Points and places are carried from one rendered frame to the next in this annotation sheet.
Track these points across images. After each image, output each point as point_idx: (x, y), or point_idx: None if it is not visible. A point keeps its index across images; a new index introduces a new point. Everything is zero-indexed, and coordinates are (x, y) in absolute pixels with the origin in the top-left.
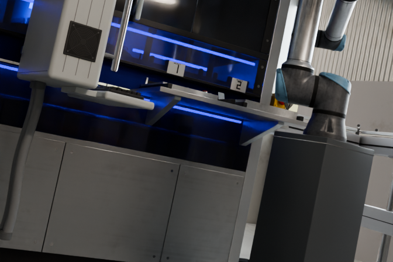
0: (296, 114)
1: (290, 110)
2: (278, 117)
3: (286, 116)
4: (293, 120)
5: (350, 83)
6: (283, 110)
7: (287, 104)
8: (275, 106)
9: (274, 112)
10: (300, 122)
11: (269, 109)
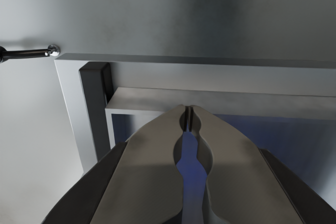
0: (116, 101)
1: (158, 110)
2: (245, 62)
3: (175, 92)
4: (151, 59)
5: None
6: (207, 109)
7: (207, 111)
8: (271, 116)
9: (255, 98)
10: (107, 57)
11: (295, 104)
